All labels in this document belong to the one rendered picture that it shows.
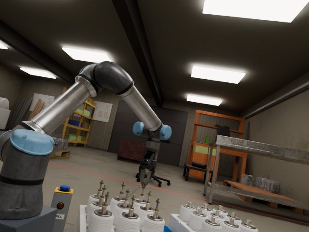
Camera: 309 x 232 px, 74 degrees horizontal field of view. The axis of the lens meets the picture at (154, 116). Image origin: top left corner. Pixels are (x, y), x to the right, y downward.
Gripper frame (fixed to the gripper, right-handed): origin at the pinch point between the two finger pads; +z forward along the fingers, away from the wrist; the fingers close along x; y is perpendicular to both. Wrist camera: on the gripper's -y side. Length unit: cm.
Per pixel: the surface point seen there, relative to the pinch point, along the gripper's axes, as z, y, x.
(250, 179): 5, 389, -129
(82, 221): 16.8, -28.7, 16.7
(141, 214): 11.7, -13.7, -5.8
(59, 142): 3, 218, 239
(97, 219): 10.8, -36.9, 5.5
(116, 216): 13.5, -20.2, 4.6
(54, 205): 8.5, -42.4, 22.3
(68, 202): 7.2, -39.8, 18.4
